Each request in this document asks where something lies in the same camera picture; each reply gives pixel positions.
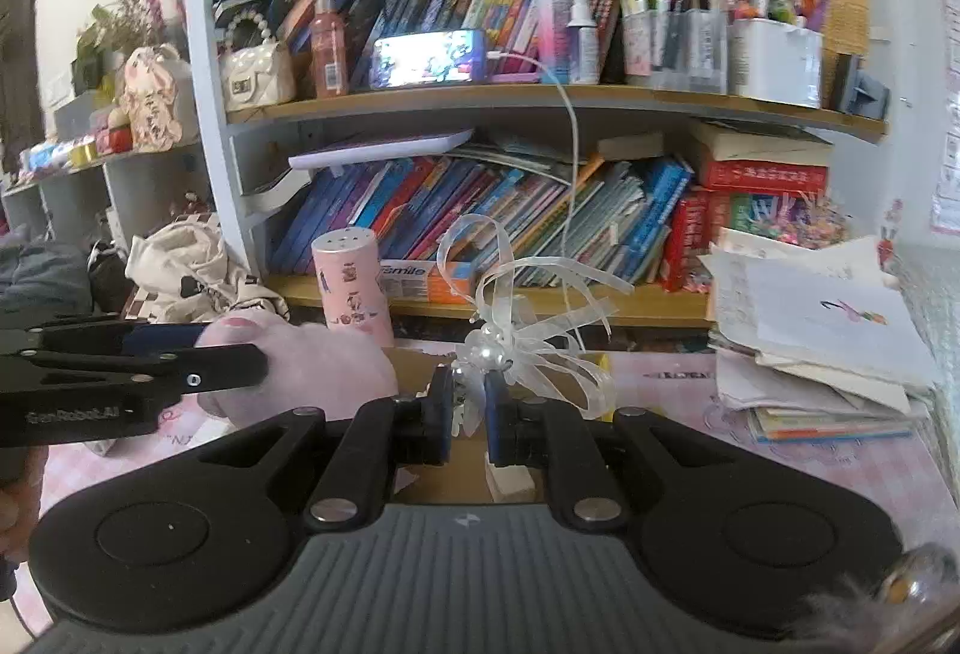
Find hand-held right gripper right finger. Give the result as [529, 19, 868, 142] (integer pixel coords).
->
[484, 369, 758, 531]

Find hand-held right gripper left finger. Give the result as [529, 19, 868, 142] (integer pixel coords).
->
[199, 365, 456, 531]

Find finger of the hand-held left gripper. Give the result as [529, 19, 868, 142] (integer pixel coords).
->
[22, 316, 207, 355]
[0, 345, 269, 394]

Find yellow cardboard box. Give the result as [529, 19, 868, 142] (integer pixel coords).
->
[375, 346, 556, 506]

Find white ribbon bow with pearls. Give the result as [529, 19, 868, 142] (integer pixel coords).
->
[435, 213, 635, 437]

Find white speckled foam cube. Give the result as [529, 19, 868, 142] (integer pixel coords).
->
[486, 466, 535, 503]

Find pink plush pig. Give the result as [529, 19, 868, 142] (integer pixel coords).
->
[195, 315, 398, 422]

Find white plastic container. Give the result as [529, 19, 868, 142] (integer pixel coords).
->
[727, 18, 824, 107]

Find person's left hand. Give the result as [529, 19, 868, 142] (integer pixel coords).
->
[0, 448, 44, 569]

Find beige canvas bag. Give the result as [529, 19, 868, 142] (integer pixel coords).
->
[124, 219, 290, 325]

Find black bag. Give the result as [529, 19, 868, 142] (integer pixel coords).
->
[86, 240, 136, 310]

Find grey folded cloth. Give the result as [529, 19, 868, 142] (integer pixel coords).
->
[0, 234, 95, 317]

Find white and orange toothpaste box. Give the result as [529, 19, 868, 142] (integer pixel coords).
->
[379, 260, 481, 304]

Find pink printed canister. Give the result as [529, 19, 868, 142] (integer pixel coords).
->
[311, 228, 395, 349]

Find thick open book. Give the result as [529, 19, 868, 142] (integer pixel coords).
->
[241, 169, 312, 214]

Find pink checked tablecloth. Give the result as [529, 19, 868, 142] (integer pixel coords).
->
[0, 331, 946, 595]

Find white bookshelf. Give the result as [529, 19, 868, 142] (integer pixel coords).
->
[0, 0, 893, 329]

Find row of colourful slanted books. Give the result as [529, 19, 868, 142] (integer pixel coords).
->
[266, 151, 695, 291]

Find wet wipes packet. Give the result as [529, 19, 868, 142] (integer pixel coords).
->
[19, 140, 76, 176]

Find flower-shaped wooden plaque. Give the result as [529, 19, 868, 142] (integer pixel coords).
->
[120, 45, 185, 154]

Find white tablet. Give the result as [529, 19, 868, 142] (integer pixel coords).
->
[289, 129, 475, 171]

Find white quilted handbag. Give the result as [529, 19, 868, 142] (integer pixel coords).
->
[217, 9, 297, 104]

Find dried flower bunch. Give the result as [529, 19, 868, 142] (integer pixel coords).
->
[75, 0, 162, 92]

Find orange pump bottle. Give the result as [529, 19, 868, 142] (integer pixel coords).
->
[309, 0, 350, 98]

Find red book boxes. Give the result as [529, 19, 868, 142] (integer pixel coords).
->
[664, 163, 830, 291]

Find stack of loose papers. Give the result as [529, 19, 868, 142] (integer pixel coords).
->
[697, 234, 938, 441]

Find dark wooden door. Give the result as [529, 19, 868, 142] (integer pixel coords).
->
[0, 0, 46, 152]

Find smartphone with lit screen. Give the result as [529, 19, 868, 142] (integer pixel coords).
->
[371, 29, 487, 91]

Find small white spray bottle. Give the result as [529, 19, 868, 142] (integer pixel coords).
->
[566, 0, 601, 85]

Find pink and blue bottle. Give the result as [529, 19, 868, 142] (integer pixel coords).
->
[536, 0, 575, 85]

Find clear pen holder with pens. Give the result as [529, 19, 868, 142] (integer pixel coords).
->
[619, 0, 732, 94]

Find silver foil sheet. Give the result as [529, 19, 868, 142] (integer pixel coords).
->
[896, 241, 960, 400]

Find furry pompom charm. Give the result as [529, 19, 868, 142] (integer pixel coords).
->
[787, 545, 960, 654]

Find white charging cable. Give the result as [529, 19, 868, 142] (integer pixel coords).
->
[487, 52, 582, 295]

